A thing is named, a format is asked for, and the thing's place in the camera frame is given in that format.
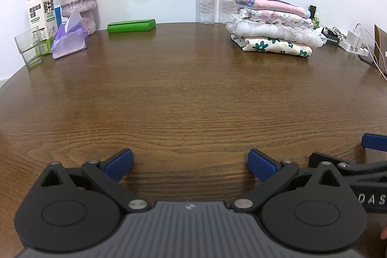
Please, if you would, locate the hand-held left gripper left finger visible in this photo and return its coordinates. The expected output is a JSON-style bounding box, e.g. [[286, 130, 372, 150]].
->
[[39, 148, 151, 213]]

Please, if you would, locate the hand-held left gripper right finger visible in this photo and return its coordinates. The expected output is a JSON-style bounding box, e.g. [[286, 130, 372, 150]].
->
[[230, 148, 348, 213]]

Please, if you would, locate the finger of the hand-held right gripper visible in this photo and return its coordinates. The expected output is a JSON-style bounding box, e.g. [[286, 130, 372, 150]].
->
[[361, 133, 387, 153], [308, 152, 387, 180]]

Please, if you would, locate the cream green-flowered garment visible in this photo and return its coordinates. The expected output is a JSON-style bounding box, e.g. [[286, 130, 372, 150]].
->
[[231, 34, 313, 58]]

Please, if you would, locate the white lace garment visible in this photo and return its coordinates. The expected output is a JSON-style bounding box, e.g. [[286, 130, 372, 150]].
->
[[226, 19, 325, 48]]

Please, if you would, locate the pink printed garment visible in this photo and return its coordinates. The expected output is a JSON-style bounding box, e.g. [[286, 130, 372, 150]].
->
[[239, 8, 315, 28]]

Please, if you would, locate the pink knit sweater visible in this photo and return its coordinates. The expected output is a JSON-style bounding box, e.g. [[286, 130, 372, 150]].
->
[[235, 0, 310, 18]]

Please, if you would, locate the purple tissue pack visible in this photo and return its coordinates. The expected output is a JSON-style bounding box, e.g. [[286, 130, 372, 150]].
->
[[51, 8, 88, 59]]

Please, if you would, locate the green case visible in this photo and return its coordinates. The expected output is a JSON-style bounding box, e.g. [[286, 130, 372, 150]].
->
[[107, 19, 156, 34]]

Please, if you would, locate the clear drinking glass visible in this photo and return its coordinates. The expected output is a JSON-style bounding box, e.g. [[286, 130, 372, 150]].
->
[[14, 28, 44, 69]]

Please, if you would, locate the white milk carton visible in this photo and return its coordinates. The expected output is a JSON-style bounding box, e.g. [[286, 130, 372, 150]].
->
[[26, 0, 59, 56]]

